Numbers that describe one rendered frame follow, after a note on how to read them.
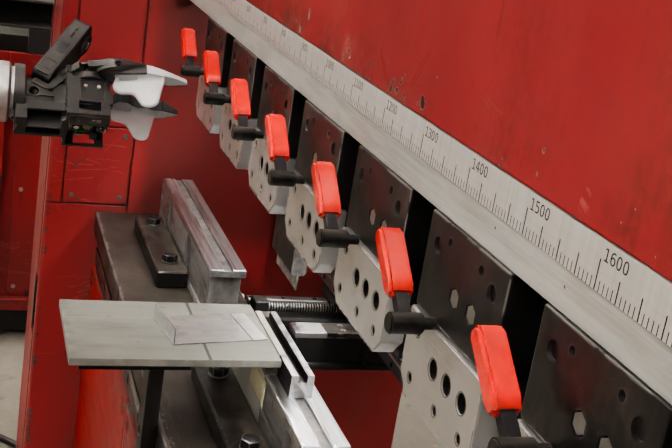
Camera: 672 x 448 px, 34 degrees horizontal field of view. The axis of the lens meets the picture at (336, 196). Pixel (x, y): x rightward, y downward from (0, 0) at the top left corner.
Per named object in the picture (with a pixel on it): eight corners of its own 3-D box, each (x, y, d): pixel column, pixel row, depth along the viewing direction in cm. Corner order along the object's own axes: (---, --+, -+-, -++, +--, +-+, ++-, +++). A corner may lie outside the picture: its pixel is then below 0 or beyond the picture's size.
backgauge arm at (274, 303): (223, 350, 201) (233, 279, 197) (533, 355, 222) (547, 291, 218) (232, 370, 194) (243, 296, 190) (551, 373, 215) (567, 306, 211)
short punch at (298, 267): (269, 262, 150) (279, 195, 147) (283, 262, 150) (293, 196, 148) (288, 290, 141) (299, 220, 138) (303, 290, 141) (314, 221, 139)
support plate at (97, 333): (58, 305, 147) (59, 298, 147) (249, 310, 155) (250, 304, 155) (68, 365, 131) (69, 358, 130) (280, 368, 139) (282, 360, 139)
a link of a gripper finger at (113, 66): (149, 90, 140) (80, 94, 139) (148, 79, 141) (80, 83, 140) (146, 67, 136) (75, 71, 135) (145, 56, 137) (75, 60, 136)
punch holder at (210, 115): (194, 113, 187) (206, 16, 182) (243, 117, 189) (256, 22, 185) (211, 136, 173) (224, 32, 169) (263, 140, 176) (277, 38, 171)
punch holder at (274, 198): (246, 183, 150) (262, 64, 146) (305, 187, 153) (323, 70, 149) (272, 218, 137) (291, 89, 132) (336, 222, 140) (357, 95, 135)
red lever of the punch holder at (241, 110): (229, 74, 146) (234, 134, 141) (258, 77, 148) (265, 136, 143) (226, 82, 148) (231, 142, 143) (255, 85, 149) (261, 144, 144)
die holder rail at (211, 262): (158, 222, 222) (163, 177, 220) (187, 224, 224) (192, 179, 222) (203, 324, 177) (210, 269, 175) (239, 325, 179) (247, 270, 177)
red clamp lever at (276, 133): (264, 109, 128) (271, 179, 123) (297, 112, 130) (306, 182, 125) (260, 118, 130) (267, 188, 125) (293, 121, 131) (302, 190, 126)
